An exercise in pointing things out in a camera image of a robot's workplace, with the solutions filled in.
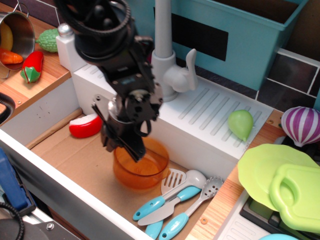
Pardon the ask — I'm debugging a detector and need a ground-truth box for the red chili pepper toy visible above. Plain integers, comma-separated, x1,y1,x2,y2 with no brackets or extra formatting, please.
20,51,44,84

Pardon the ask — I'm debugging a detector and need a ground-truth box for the orange transparent plastic pot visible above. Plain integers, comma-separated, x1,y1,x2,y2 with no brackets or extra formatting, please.
113,137,170,190

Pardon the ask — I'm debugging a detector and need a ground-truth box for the grey ladle blue handle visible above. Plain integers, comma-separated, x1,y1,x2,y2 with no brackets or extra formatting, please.
145,169,208,240

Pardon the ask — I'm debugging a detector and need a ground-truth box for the white toy sink unit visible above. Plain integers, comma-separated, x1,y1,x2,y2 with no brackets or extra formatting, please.
0,53,275,240

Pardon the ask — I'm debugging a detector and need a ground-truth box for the black hose left edge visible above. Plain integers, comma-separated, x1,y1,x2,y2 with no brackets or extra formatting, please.
0,92,16,125

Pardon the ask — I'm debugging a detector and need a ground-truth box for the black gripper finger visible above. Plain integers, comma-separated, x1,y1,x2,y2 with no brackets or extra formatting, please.
100,122,117,152

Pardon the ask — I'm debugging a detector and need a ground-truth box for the black toy stove top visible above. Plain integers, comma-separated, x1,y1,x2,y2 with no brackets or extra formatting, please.
239,196,320,240

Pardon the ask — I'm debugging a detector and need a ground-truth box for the grey toy faucet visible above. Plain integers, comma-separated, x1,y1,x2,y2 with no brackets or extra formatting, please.
151,0,198,102

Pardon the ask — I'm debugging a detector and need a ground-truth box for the purple white striped onion toy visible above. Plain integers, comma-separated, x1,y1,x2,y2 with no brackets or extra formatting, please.
281,106,320,147

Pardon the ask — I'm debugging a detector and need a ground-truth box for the lime green cutting board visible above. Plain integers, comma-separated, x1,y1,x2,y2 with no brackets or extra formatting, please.
269,164,320,234

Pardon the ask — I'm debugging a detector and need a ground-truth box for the grey pasta spoon blue handle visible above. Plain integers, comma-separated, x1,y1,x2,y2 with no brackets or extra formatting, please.
158,176,224,240

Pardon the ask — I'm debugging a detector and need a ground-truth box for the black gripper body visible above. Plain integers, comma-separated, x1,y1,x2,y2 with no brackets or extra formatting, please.
92,94,146,162

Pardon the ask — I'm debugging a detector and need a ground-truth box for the green bitter gourd toy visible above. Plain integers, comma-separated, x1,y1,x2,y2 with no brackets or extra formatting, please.
35,28,59,53

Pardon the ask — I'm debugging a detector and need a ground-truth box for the lime green plate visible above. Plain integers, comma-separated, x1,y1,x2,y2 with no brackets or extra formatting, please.
237,143,319,211

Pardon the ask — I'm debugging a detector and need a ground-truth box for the stainless steel pot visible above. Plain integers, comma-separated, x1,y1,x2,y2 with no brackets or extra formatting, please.
0,2,35,60

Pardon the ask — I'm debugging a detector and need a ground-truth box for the teal plastic storage bin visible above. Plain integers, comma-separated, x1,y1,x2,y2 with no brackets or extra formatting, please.
129,0,306,91

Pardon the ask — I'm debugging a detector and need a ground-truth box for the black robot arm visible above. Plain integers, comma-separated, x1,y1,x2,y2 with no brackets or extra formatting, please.
55,0,163,162

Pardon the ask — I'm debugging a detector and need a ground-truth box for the black cable lower left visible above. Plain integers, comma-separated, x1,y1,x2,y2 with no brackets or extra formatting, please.
0,201,25,240

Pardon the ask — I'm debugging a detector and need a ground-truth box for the grey slotted spatula blue handle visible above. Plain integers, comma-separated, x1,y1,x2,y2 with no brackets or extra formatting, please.
132,168,187,221

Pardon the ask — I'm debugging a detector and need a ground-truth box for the grey metal base plate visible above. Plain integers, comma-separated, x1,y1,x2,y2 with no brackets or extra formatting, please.
18,209,76,240

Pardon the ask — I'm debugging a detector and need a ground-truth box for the green pear toy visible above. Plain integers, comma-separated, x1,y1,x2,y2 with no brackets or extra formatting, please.
227,109,254,142

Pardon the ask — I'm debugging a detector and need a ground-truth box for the red white cheese wedge toy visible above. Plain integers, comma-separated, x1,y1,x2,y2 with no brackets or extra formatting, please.
68,113,103,139

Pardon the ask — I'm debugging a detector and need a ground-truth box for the orange carrot toy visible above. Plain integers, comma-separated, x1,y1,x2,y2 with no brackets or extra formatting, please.
0,48,23,65

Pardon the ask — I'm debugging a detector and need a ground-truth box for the blue box at left edge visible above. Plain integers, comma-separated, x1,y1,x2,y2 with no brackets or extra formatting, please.
0,148,37,217

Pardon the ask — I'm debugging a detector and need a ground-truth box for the yellow toy in pot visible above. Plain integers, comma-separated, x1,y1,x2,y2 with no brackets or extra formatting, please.
0,22,13,51

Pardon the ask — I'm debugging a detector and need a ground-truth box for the grey toy knife blue handle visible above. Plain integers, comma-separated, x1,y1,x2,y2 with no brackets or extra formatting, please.
137,186,201,226

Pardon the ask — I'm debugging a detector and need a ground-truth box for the white soap dispenser bottle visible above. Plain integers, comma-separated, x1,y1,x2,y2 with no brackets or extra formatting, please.
56,23,86,73

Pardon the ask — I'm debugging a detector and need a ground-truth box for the light blue bowl rim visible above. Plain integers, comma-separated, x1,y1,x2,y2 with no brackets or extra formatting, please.
259,233,299,240

